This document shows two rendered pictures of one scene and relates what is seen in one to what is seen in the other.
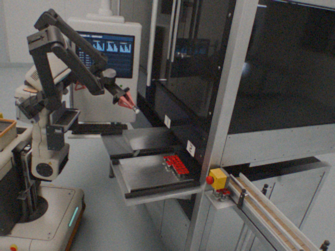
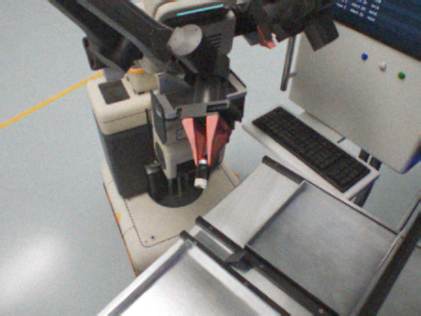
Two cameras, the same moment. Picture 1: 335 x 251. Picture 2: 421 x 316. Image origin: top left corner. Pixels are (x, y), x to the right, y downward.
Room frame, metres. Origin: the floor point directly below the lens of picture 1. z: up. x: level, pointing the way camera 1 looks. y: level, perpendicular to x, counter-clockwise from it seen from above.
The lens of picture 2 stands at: (1.12, -0.19, 1.69)
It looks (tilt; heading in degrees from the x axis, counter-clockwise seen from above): 46 degrees down; 68
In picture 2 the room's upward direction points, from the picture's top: straight up
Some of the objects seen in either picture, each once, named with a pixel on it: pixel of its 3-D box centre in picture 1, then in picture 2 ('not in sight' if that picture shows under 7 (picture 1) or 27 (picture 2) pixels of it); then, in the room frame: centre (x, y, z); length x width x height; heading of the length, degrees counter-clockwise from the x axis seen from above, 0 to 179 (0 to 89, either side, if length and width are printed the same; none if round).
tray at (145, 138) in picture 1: (152, 139); (335, 253); (1.56, 0.10, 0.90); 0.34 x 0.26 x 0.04; 116
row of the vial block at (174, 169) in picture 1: (173, 168); not in sight; (1.25, -0.05, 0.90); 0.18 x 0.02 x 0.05; 26
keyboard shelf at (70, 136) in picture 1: (100, 129); (314, 144); (1.80, 0.52, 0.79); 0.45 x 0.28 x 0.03; 106
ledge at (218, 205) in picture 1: (222, 198); not in sight; (1.09, -0.31, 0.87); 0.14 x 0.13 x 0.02; 116
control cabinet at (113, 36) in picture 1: (104, 70); (391, 20); (1.98, 0.54, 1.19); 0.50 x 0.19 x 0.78; 106
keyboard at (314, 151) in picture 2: (100, 128); (307, 143); (1.76, 0.51, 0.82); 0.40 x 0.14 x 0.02; 106
